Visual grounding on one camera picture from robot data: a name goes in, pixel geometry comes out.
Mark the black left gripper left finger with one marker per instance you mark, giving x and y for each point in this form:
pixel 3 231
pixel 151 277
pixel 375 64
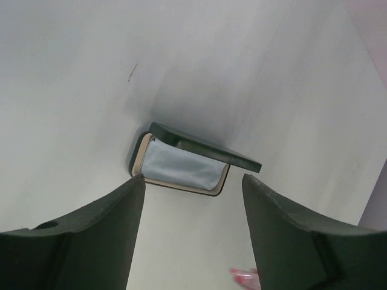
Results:
pixel 90 248

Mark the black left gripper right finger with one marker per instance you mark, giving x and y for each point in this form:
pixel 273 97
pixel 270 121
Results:
pixel 297 248

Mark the pink transparent sunglasses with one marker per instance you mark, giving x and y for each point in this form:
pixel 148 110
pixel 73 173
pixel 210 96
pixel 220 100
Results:
pixel 246 279

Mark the light blue cleaning cloth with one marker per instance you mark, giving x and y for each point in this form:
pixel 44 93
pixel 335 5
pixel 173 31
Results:
pixel 165 163

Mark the dark green glasses case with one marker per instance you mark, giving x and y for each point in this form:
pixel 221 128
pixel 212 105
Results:
pixel 190 143

